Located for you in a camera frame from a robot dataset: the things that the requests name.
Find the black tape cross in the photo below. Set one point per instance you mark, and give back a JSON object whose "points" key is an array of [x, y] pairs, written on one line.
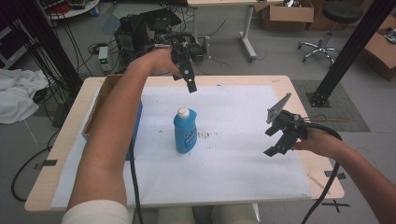
{"points": [[335, 204]]}

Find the round white table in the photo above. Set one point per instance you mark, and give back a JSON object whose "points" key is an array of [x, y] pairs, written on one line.
{"points": [[71, 7]]}

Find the large cardboard box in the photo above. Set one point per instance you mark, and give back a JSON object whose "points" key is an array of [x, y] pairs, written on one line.
{"points": [[381, 49]]}

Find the black stool with chrome base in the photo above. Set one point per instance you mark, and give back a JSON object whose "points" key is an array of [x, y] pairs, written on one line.
{"points": [[333, 18]]}

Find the person's left hand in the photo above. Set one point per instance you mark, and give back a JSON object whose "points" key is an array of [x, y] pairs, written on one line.
{"points": [[162, 62]]}

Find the black computer equipment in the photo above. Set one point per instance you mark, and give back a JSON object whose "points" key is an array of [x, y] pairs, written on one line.
{"points": [[140, 34]]}

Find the person's right hand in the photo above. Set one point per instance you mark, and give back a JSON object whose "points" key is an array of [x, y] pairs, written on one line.
{"points": [[317, 142]]}

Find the grey floor mat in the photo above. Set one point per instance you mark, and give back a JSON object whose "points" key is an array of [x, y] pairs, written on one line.
{"points": [[342, 115]]}

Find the thin wooden stick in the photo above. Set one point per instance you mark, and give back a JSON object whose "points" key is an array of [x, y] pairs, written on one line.
{"points": [[317, 182]]}

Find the white paper sheet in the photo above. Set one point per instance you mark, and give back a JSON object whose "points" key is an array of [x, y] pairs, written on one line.
{"points": [[230, 155]]}

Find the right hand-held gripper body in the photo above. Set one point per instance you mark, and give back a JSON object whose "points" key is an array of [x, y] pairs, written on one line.
{"points": [[288, 119]]}

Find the blue bottle with white cap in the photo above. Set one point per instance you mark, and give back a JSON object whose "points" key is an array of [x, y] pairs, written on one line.
{"points": [[185, 130]]}

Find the grey power supply unit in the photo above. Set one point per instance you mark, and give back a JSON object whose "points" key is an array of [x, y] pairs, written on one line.
{"points": [[104, 59]]}

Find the person's white sleeve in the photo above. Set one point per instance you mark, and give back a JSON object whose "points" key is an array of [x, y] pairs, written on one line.
{"points": [[96, 213]]}

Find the white desk with metal legs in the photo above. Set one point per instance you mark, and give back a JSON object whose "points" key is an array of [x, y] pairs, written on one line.
{"points": [[246, 31]]}

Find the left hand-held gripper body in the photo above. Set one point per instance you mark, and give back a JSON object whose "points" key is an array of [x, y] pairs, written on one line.
{"points": [[186, 49]]}

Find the white cloth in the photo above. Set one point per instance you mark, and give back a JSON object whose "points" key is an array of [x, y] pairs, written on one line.
{"points": [[18, 93]]}

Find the cardboard box with blue side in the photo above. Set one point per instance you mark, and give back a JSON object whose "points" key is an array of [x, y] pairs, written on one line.
{"points": [[96, 105]]}

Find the open cardboard box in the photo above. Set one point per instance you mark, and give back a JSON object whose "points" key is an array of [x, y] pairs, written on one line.
{"points": [[289, 15]]}

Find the black metal stand column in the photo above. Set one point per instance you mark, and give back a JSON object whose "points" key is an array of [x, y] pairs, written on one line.
{"points": [[351, 49]]}

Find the black tape strip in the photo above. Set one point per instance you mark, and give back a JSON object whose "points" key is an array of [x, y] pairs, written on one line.
{"points": [[46, 163], [335, 174]]}

